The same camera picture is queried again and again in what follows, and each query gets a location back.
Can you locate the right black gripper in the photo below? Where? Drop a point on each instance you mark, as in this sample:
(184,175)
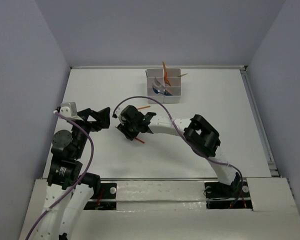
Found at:
(123,129)

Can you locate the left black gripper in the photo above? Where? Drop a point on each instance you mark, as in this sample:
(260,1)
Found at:
(89,119)

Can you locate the red orange chopstick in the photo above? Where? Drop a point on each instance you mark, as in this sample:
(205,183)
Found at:
(141,141)

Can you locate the blue metal fork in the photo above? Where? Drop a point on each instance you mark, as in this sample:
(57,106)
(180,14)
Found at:
(157,90)

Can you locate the orange plastic spoon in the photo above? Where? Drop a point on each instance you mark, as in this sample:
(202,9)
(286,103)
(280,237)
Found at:
(166,80)

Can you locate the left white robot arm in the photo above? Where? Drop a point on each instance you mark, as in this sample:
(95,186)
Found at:
(69,184)

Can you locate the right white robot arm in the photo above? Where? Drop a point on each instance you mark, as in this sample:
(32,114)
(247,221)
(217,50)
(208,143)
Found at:
(201,136)

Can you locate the left white divided container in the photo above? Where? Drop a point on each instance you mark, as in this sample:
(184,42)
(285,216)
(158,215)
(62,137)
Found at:
(154,77)

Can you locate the white divided container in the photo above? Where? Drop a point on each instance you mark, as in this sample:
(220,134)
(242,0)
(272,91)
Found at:
(176,86)
(154,77)

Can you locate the right white divided container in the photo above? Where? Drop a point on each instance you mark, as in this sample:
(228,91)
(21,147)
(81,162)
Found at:
(176,86)

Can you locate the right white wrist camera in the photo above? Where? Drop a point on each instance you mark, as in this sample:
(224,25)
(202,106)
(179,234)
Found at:
(121,119)

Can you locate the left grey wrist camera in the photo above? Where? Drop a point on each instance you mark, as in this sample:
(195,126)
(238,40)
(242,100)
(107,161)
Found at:
(67,110)

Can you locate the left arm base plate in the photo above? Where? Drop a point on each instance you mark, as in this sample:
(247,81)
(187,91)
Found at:
(105,199)

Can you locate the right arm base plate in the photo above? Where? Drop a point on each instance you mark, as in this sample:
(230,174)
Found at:
(219,199)

